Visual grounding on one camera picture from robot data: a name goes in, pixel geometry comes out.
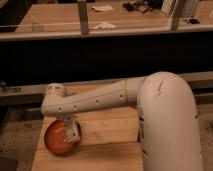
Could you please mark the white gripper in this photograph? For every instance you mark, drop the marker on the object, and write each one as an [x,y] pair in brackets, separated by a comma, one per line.
[72,130]

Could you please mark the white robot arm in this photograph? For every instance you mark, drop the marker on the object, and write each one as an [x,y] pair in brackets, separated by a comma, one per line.
[168,118]

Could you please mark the black barrier panel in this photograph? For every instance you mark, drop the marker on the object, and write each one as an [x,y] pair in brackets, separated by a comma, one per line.
[94,58]

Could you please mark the crumpled white paper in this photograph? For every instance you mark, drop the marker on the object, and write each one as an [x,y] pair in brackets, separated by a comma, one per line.
[104,25]

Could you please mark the white paper sheet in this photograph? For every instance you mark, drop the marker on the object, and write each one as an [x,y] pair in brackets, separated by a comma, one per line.
[103,8]

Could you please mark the metal rail frame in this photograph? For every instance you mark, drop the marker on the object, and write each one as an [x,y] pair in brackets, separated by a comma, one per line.
[200,82]

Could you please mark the grey metal post left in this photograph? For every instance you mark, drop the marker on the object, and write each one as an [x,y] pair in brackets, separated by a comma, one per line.
[83,17]

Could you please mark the grey metal post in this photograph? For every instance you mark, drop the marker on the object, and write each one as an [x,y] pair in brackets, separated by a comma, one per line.
[83,17]
[176,13]

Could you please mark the grey metal post right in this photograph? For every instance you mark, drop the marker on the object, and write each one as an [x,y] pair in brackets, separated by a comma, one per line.
[176,13]

